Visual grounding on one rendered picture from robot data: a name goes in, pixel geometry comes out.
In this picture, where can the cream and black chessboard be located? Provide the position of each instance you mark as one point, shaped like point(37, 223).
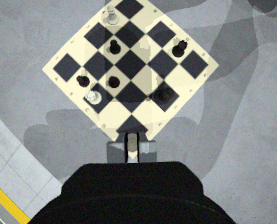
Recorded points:
point(144, 65)

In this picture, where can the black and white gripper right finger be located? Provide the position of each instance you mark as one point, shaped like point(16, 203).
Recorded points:
point(146, 149)

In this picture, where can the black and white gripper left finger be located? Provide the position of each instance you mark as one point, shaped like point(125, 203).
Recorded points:
point(117, 151)

